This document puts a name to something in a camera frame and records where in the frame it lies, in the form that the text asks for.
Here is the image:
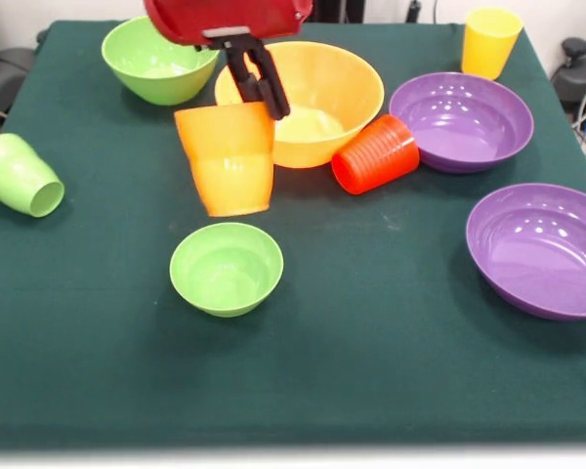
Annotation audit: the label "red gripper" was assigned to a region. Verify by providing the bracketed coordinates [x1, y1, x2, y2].
[144, 0, 315, 121]

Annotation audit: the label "large orange bowl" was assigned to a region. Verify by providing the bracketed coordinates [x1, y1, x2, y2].
[214, 40, 387, 170]

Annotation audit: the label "orange cup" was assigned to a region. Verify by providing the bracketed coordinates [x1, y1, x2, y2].
[174, 101, 276, 219]

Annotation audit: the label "large green bowl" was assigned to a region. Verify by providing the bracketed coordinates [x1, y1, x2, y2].
[101, 15, 221, 107]

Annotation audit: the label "red cup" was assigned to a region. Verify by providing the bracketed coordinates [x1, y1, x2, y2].
[330, 114, 422, 195]

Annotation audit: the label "small green bowl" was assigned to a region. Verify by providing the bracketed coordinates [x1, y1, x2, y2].
[169, 222, 285, 319]

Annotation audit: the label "green cup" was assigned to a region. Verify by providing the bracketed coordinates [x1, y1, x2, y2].
[0, 132, 65, 219]

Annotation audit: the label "purple bowl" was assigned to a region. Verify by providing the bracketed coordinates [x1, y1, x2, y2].
[465, 183, 586, 322]
[389, 71, 535, 175]

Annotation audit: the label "yellow cup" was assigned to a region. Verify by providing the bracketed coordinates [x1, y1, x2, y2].
[460, 7, 525, 81]

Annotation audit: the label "grey black machine base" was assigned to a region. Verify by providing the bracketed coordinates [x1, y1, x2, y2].
[551, 37, 586, 107]
[0, 46, 38, 118]

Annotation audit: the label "dark green tablecloth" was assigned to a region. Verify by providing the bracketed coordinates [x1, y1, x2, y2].
[0, 19, 586, 448]

